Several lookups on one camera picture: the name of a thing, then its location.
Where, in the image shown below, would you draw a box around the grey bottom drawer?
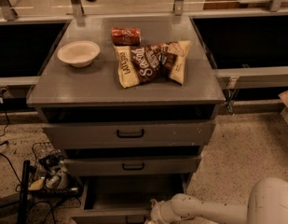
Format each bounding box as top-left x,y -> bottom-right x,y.
72,174 -> 189,224

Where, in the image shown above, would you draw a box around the grey drawer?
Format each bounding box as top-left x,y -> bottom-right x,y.
72,174 -> 189,224
44,120 -> 215,149
64,157 -> 200,176

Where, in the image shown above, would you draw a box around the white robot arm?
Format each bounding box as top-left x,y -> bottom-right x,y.
144,177 -> 288,224

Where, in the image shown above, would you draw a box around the grey middle drawer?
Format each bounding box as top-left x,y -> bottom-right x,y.
64,157 -> 200,176

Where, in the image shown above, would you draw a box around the grey top drawer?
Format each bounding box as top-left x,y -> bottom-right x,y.
44,120 -> 215,149

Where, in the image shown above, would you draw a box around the grey drawer cabinet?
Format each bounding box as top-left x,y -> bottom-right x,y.
26,15 -> 226,185

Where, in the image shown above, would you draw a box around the black metal stand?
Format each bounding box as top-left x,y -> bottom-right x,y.
17,160 -> 30,224

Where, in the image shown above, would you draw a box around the brown chip bag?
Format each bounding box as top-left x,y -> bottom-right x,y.
114,40 -> 191,89

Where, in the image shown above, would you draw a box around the wooden box at right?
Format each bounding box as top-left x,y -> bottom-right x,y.
279,91 -> 288,125

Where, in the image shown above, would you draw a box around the white paper bowl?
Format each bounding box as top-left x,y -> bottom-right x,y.
57,41 -> 101,67

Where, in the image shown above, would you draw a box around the wire basket with items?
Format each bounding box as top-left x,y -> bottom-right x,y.
28,142 -> 82,197

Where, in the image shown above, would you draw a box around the black floor cable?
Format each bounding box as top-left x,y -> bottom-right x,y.
0,96 -> 84,224

